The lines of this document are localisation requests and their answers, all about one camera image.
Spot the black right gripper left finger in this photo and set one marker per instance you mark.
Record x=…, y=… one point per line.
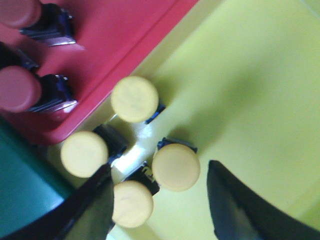
x=85, y=215

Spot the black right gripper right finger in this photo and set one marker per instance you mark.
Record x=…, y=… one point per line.
x=238, y=213

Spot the yellow mushroom push button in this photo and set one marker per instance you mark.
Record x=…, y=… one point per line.
x=135, y=99
x=84, y=152
x=133, y=198
x=175, y=164

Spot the red mushroom push button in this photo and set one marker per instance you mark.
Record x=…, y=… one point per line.
x=22, y=91
x=42, y=22

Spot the green conveyor belt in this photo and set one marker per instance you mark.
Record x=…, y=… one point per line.
x=29, y=186

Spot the yellow plastic tray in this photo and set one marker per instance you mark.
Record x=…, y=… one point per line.
x=241, y=81

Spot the red plastic tray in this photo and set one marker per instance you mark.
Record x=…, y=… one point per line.
x=112, y=38

